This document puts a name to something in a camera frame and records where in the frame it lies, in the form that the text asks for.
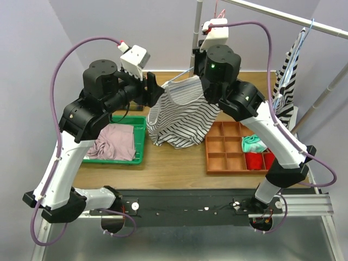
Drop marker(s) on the red cloth compartment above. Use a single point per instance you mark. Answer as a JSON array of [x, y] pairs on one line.
[[269, 158], [254, 161]]

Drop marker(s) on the wide striped hung tank top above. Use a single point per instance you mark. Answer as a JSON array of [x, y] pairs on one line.
[[287, 107]]

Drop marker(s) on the mauve pink garment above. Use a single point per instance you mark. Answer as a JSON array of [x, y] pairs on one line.
[[115, 142]]

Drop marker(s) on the white black striped tank top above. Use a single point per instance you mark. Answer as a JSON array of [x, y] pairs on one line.
[[181, 117]]

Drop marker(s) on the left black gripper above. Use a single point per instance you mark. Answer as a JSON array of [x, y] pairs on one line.
[[149, 88]]

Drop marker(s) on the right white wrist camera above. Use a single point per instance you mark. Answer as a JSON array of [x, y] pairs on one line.
[[216, 35]]

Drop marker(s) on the blue hanger holding top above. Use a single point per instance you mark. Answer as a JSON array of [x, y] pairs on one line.
[[284, 75]]

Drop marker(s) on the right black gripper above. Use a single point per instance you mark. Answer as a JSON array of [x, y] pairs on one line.
[[198, 55]]

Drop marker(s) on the green plastic tray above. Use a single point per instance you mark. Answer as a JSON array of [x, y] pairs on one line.
[[139, 124]]

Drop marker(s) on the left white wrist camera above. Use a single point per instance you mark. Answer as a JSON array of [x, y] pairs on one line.
[[133, 59]]

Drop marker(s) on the metal clothes rack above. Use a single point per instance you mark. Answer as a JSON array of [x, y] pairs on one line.
[[311, 24]]

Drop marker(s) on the mint green sock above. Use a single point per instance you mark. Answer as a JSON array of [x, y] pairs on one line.
[[252, 144]]

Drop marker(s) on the yellow plaid shirt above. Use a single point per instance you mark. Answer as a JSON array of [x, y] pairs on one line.
[[136, 107]]

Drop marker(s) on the red cloth right compartment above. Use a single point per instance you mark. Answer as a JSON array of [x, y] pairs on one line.
[[269, 158]]

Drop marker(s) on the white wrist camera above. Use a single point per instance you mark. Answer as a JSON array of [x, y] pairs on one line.
[[216, 35], [133, 59]]

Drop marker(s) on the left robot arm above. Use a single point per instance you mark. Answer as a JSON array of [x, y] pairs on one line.
[[106, 90]]

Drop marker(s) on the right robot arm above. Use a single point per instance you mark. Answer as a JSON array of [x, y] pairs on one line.
[[218, 67]]

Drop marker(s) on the blue wire hanger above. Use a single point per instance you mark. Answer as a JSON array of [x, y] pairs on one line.
[[179, 75]]

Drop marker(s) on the brown wooden compartment box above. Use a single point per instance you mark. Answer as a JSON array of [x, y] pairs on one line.
[[224, 155]]

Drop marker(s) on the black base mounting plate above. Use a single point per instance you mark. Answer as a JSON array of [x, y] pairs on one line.
[[191, 207]]

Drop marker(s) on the red cloth left compartment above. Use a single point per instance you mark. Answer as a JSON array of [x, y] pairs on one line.
[[254, 161]]

